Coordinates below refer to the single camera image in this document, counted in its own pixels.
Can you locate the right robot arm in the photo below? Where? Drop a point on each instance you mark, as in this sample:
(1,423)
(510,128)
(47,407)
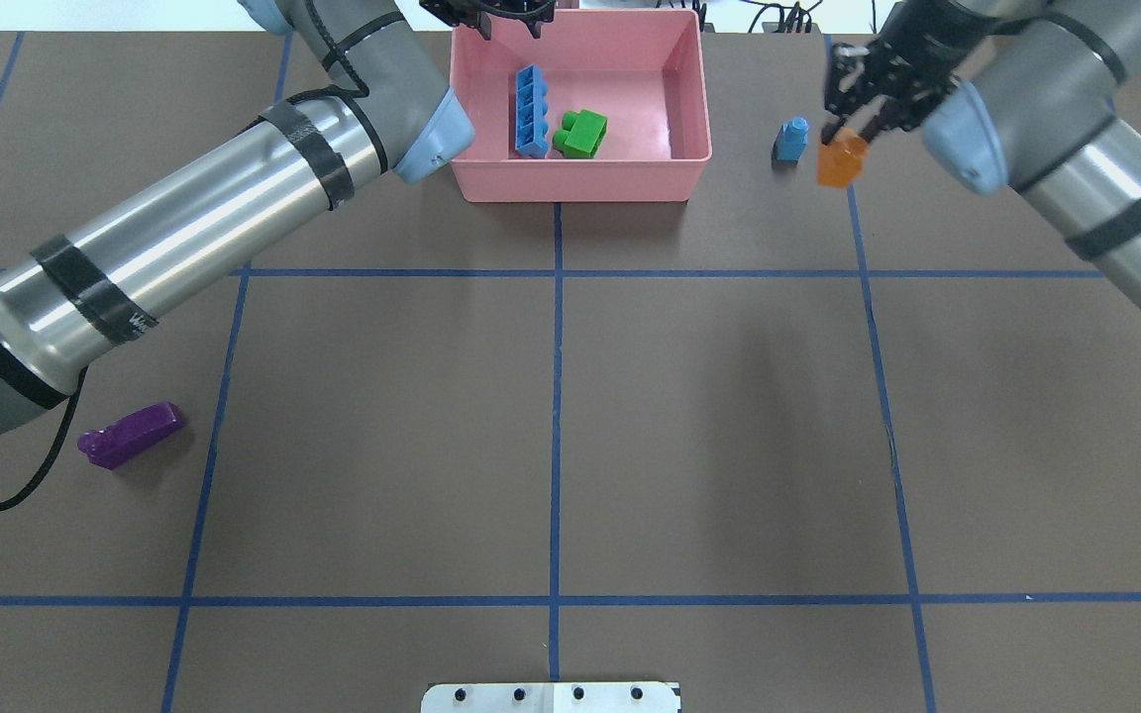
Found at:
(1011,94)

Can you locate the small blue block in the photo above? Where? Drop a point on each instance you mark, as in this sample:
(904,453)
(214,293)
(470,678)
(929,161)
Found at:
(791,142)

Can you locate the purple block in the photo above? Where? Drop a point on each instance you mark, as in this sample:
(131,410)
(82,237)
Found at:
(133,435)

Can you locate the long blue block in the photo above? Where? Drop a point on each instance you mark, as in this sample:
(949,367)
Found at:
(530,111)

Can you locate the pink plastic box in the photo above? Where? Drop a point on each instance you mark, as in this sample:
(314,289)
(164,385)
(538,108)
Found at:
(642,69)

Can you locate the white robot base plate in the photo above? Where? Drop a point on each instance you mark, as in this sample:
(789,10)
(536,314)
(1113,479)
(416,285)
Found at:
(551,696)

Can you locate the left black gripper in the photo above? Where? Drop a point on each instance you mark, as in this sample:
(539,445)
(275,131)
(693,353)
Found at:
(487,9)

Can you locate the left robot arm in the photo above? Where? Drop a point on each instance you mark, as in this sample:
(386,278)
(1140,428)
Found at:
(78,296)

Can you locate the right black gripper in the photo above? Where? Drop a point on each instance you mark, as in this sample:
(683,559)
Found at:
(895,81)

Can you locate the orange block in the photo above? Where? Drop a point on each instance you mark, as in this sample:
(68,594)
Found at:
(842,160)

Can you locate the green block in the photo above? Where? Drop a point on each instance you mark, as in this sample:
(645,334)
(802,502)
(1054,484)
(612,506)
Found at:
(580,134)

